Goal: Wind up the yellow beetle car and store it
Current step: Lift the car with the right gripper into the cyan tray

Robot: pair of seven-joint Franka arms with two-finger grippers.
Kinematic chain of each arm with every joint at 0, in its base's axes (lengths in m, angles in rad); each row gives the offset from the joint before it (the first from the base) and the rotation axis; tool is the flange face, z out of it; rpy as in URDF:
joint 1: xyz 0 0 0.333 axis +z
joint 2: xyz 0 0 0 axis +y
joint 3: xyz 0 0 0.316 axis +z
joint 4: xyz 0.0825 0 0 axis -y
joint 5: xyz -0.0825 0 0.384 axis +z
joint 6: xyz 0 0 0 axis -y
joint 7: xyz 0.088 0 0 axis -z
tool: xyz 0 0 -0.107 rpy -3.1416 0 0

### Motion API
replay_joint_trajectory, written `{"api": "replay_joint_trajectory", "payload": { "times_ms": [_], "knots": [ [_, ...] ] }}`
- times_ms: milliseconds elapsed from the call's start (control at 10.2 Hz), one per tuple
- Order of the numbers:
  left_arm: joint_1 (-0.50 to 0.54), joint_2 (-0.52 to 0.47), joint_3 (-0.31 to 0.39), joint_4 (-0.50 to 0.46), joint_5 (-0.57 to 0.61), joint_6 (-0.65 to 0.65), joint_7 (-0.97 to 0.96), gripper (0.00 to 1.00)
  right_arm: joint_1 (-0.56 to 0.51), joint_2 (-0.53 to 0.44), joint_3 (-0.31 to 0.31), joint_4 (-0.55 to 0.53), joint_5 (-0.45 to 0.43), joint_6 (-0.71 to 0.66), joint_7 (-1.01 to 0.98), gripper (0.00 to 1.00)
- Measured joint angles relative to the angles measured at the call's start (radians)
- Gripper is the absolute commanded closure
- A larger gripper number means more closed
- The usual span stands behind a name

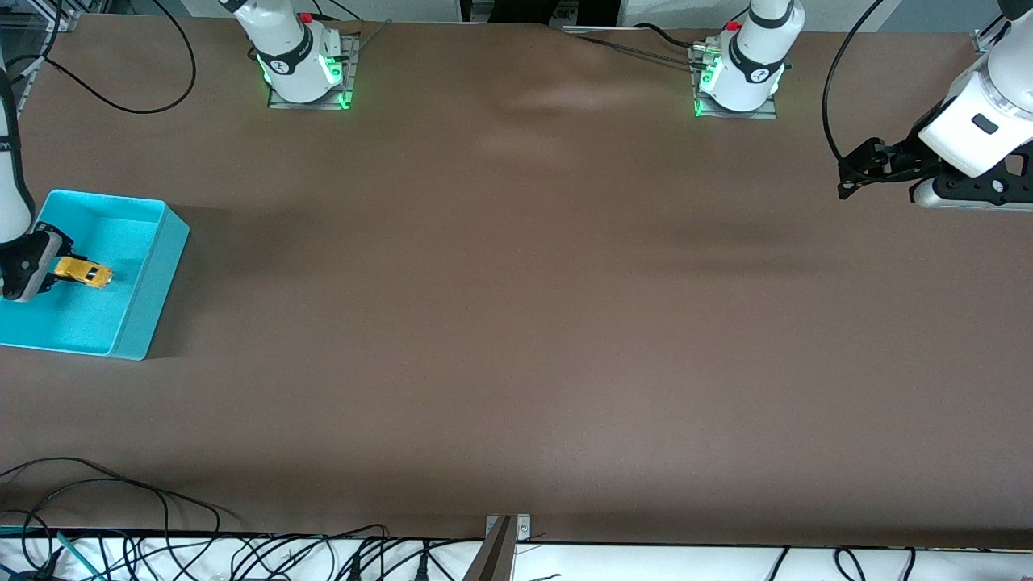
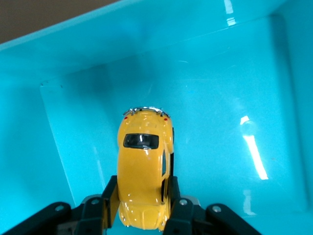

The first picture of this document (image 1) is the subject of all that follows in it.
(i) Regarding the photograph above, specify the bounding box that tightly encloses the yellow beetle toy car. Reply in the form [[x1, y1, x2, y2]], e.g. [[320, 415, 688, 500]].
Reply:
[[52, 256, 115, 290]]

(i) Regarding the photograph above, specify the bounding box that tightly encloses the turquoise plastic bin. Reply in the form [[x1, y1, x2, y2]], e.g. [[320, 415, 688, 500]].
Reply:
[[0, 189, 191, 361]]

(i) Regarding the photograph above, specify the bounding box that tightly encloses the dark background equipment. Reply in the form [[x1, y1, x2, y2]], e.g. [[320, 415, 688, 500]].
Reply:
[[484, 0, 621, 25]]

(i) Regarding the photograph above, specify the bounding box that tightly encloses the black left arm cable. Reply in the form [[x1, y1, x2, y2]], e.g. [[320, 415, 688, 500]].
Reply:
[[822, 0, 889, 166]]

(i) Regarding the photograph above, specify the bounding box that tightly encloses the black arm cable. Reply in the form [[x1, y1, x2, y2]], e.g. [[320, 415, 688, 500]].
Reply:
[[822, 0, 889, 166], [12, 0, 197, 114]]

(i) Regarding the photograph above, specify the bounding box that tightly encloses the aluminium frame profile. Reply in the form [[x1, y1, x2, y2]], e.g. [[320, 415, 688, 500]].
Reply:
[[972, 12, 1010, 54], [0, 0, 82, 106]]

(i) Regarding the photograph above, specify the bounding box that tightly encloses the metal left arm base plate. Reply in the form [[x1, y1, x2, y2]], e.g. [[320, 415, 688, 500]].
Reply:
[[690, 44, 780, 120]]

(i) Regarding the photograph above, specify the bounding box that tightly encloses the long black looping cable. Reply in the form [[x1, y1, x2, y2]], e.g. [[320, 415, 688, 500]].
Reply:
[[0, 479, 174, 581], [0, 456, 243, 537]]

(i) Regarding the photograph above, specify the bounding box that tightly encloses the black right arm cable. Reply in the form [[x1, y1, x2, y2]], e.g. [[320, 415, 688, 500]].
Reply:
[[12, 0, 197, 114]]

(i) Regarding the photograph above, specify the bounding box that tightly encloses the black base power cable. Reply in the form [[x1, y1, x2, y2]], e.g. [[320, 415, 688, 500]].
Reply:
[[634, 23, 703, 51]]

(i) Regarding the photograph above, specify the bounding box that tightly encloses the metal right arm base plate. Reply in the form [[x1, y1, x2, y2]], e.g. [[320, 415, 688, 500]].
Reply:
[[267, 32, 361, 111]]

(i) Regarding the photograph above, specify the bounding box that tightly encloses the metal table edge bracket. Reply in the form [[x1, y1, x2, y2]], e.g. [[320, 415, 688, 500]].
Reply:
[[484, 513, 533, 542]]

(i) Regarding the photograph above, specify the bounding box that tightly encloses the dark camera mount post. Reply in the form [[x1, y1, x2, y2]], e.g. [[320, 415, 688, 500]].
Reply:
[[462, 516, 517, 581]]

